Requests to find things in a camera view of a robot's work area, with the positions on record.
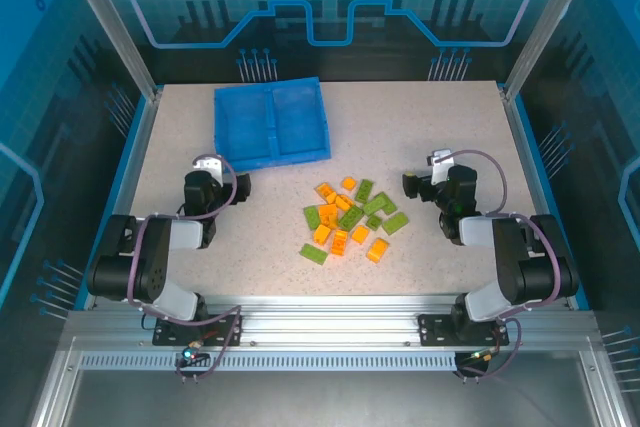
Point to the green lego plate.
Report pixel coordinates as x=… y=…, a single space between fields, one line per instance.
x=314 y=253

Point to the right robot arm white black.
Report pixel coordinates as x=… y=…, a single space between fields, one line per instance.
x=515 y=267

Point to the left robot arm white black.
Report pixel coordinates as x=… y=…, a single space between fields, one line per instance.
x=150 y=267

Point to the small green lego brick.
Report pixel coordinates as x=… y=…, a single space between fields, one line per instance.
x=373 y=221

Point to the blue two-compartment plastic bin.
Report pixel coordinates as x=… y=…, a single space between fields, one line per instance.
x=245 y=117

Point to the blue table border strip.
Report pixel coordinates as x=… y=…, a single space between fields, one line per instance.
x=534 y=147
x=129 y=147

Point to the small connector with LED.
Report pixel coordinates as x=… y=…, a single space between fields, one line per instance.
x=192 y=355
x=480 y=357

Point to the grey metal shelf panel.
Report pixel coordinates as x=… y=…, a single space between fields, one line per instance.
x=325 y=402

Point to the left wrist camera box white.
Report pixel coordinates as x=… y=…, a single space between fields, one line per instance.
x=207 y=165

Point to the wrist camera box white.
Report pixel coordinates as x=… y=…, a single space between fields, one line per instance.
x=207 y=165
x=440 y=159

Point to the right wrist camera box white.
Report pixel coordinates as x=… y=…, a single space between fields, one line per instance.
x=440 y=159

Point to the aluminium front rail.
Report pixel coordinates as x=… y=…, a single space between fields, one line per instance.
x=325 y=322

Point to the aluminium frame post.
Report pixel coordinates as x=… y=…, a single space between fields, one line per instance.
x=535 y=47
x=127 y=47

